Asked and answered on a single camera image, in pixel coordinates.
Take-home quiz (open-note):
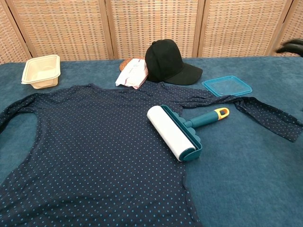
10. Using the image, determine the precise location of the woven bamboo folding screen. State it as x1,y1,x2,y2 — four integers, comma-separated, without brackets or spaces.
0,0,303,64

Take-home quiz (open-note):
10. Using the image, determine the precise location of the round woven coaster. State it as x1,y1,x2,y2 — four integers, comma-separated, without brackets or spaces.
119,58,145,72

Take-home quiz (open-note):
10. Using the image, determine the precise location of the navy polka dot shirt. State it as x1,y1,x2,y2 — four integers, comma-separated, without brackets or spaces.
0,82,303,227

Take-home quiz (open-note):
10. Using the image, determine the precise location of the cream plastic food container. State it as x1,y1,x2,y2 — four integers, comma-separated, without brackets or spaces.
20,54,62,90

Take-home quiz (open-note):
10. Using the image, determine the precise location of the blue transparent container lid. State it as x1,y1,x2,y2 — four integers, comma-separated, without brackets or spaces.
201,75,253,97

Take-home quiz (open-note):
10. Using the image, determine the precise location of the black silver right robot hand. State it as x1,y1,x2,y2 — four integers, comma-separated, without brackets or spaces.
275,37,303,58

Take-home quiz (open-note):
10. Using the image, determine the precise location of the teal white lint roller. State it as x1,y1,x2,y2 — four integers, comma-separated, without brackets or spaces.
146,105,231,163

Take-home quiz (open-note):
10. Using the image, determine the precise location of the black baseball cap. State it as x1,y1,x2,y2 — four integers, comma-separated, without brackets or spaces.
144,39,204,86

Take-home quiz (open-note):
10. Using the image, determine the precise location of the teal blue carpet table cover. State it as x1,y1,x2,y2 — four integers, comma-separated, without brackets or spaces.
0,54,303,227

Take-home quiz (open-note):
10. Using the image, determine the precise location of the white tissue pack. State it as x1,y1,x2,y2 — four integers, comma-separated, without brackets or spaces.
115,59,150,90

